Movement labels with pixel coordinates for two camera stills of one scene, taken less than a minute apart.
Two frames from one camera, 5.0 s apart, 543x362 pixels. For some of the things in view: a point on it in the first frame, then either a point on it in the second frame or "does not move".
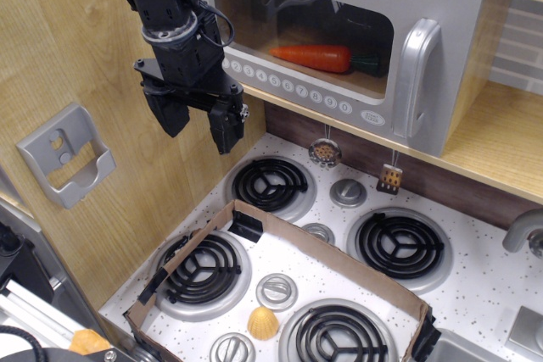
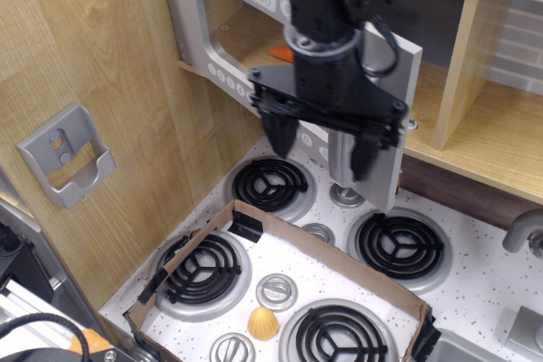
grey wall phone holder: (59, 139) does not move
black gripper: (193, 70) → (333, 92)
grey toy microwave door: (378, 46) → (335, 152)
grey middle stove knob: (320, 231) does not move
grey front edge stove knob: (232, 348) does not move
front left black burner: (206, 273) does not move
